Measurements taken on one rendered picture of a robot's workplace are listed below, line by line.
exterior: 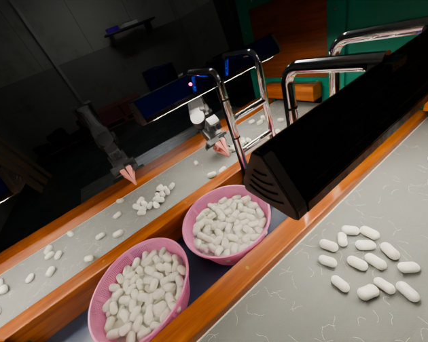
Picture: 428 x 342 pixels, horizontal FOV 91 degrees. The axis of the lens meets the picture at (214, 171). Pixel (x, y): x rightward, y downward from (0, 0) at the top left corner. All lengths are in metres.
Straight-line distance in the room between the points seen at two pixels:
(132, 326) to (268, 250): 0.36
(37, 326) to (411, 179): 1.06
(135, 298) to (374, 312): 0.51
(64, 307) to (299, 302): 0.63
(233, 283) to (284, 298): 0.11
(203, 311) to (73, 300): 0.42
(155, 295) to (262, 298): 0.26
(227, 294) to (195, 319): 0.08
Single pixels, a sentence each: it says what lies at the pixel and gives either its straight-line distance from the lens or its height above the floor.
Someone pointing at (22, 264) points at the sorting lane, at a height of 0.74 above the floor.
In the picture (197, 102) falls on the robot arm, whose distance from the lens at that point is 0.96.
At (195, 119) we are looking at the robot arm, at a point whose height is 0.95.
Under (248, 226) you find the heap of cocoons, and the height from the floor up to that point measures 0.74.
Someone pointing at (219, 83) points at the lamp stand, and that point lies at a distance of 0.63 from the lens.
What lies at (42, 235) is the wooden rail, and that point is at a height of 0.77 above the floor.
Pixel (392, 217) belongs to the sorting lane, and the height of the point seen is 0.74.
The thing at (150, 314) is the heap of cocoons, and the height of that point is 0.74.
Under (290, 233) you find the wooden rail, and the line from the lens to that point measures 0.56.
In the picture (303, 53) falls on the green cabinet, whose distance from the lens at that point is 1.16.
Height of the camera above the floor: 1.22
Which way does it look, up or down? 33 degrees down
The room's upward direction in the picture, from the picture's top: 22 degrees counter-clockwise
